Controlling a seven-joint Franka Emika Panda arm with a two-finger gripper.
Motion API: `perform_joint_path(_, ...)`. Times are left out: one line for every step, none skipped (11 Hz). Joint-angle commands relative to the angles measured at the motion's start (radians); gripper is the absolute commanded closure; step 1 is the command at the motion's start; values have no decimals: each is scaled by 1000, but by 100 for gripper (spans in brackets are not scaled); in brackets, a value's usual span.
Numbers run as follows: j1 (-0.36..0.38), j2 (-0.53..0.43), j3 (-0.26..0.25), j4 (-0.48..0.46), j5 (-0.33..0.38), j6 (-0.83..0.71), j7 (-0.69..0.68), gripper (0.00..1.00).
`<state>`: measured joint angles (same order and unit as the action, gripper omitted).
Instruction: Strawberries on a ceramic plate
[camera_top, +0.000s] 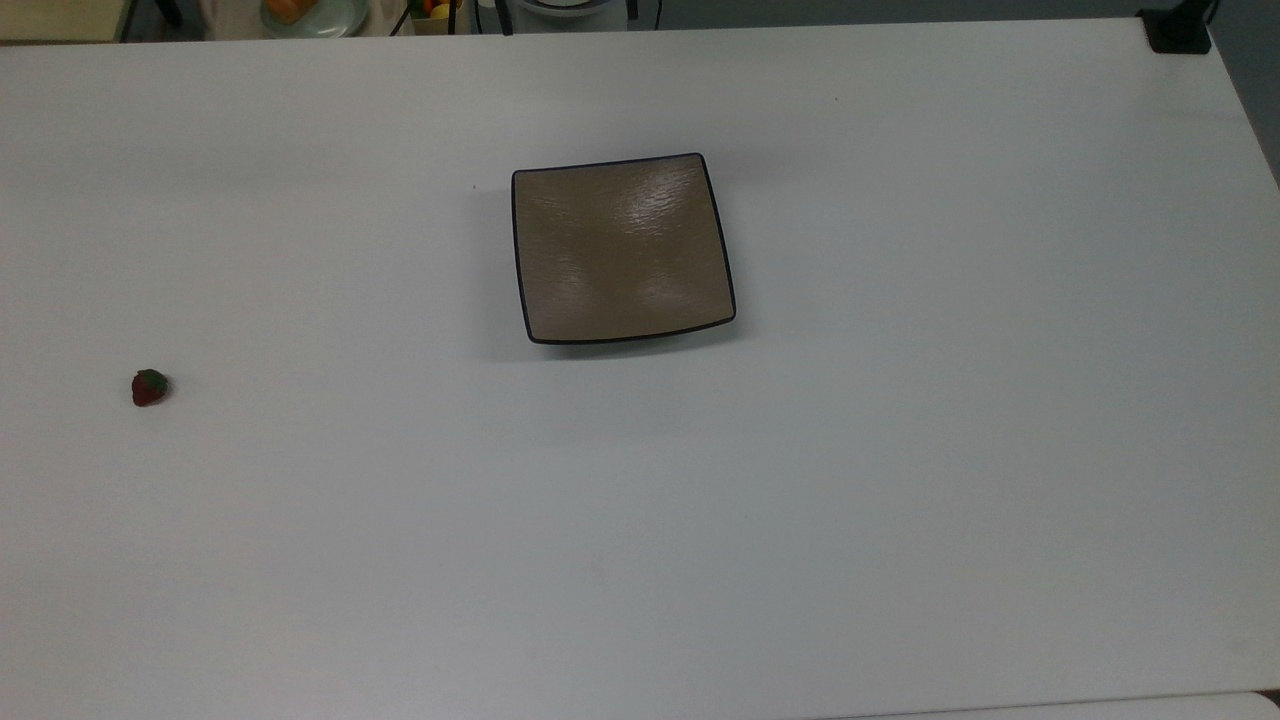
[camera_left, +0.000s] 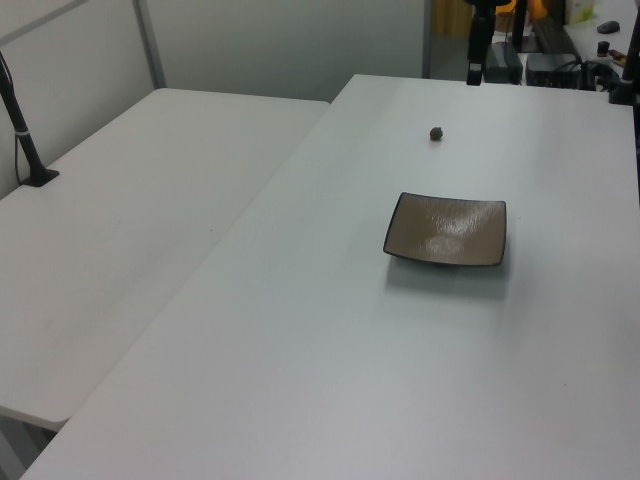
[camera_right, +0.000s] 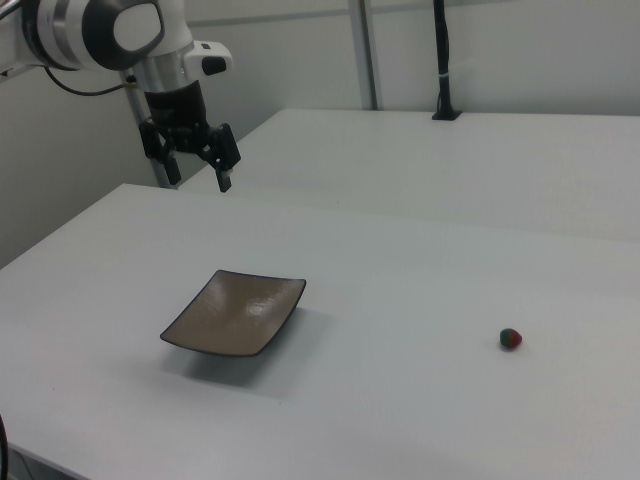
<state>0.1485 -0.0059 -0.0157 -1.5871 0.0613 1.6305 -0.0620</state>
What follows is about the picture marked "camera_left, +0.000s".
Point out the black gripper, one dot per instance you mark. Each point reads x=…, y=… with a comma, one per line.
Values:
x=482, y=35

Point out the small dark round object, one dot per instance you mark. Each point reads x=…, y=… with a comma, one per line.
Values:
x=436, y=133

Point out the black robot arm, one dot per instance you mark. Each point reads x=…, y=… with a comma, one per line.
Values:
x=484, y=2

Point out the square brown ceramic plate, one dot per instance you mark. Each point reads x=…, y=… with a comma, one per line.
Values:
x=447, y=231

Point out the black power supply box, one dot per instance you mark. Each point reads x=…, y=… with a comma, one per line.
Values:
x=502, y=62

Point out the black monitor stand pole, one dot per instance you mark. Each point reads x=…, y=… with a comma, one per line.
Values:
x=522, y=25

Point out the black electronics box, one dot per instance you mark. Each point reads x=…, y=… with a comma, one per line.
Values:
x=552, y=70

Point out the yellow orange object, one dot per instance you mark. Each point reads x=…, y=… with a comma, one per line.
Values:
x=539, y=7

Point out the green white carton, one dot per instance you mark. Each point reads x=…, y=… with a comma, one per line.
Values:
x=581, y=10

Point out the small black cylinder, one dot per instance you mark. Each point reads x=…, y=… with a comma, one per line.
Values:
x=604, y=48

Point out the dark computer mouse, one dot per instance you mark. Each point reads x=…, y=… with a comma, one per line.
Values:
x=608, y=26

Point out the grey metal partition edge post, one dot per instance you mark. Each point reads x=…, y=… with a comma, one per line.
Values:
x=426, y=37

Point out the black clamped camera pole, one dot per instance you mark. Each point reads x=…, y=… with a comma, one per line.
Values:
x=629, y=65

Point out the black camera stand with base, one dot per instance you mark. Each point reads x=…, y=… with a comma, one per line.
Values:
x=22, y=137

